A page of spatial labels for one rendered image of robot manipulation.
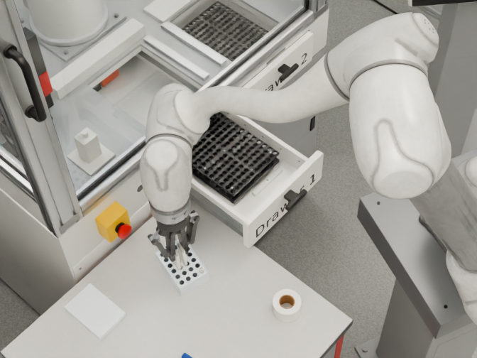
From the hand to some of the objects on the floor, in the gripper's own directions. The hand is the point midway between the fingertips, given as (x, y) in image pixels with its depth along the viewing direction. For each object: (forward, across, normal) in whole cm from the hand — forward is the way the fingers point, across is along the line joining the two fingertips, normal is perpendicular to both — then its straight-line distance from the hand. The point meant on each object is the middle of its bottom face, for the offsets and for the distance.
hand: (178, 256), depth 201 cm
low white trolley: (+85, -9, -14) cm, 87 cm away
